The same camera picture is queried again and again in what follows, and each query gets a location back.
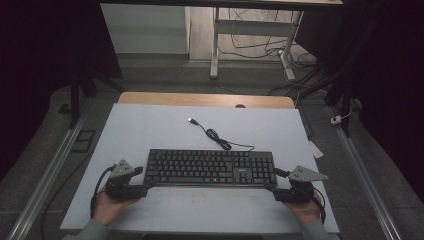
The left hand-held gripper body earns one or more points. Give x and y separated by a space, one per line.
121 170

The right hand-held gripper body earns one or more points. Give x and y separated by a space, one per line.
303 174

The black computer keyboard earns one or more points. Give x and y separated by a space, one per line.
200 166

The person's right hand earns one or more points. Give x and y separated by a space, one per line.
308 211

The person's left hand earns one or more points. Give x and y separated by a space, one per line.
106 208

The white paper tag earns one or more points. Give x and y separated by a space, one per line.
316 150

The black metal stand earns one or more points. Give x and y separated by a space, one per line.
75 96
343 90

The wooden table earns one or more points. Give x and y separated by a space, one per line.
200 99

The dark curtain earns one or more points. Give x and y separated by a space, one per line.
393 83
36 50

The white cabinet panel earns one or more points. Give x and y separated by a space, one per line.
146 30

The black rectangular frame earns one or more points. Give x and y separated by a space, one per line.
77 141

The aluminium rail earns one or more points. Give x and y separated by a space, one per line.
46 176
366 180

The white metal desk frame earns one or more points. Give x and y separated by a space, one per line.
253 28

